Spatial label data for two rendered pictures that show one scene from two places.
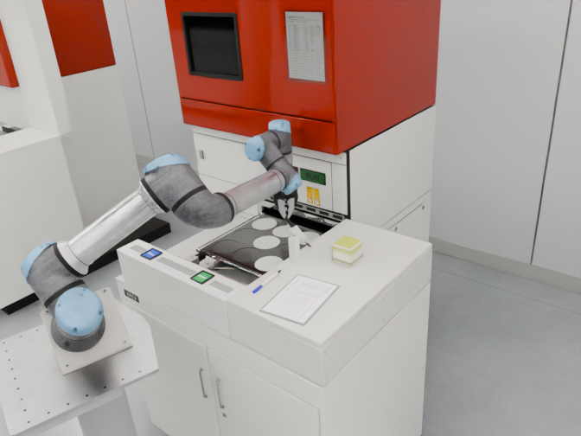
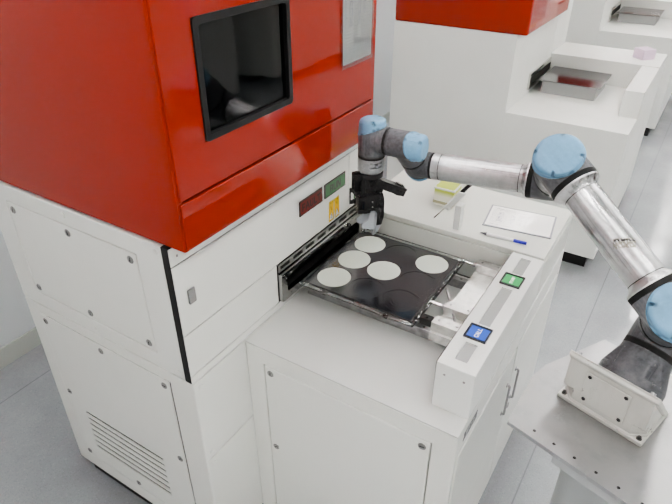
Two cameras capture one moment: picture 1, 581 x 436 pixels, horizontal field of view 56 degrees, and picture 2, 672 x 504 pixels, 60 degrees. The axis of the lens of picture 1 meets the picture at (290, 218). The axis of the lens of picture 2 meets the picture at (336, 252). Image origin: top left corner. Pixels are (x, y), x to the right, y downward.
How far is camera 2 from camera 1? 2.61 m
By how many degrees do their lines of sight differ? 83
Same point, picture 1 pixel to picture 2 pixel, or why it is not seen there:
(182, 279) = (522, 294)
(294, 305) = (533, 222)
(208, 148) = (204, 271)
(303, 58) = (356, 34)
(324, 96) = (368, 72)
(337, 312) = (530, 205)
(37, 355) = (658, 460)
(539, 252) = not seen: hidden behind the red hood
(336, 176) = (352, 165)
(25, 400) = not seen: outside the picture
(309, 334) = (565, 215)
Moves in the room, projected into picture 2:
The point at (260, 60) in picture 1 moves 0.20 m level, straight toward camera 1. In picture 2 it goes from (314, 57) to (394, 53)
